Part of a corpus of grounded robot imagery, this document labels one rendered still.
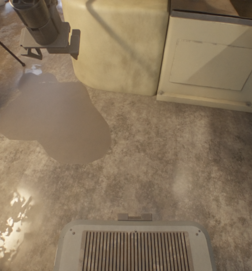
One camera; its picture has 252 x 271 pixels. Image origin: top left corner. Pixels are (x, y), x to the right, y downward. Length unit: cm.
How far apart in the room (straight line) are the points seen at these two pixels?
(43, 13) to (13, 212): 93
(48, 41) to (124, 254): 64
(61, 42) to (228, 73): 118
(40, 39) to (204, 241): 75
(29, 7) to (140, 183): 91
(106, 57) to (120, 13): 30
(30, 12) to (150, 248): 70
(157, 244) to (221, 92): 116
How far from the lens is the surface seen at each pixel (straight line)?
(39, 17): 45
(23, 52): 56
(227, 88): 157
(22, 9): 44
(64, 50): 50
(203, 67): 144
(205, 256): 78
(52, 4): 50
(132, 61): 143
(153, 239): 75
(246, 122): 161
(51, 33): 49
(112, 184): 110
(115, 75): 151
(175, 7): 131
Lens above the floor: 98
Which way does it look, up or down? 50 degrees down
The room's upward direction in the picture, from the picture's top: 2 degrees clockwise
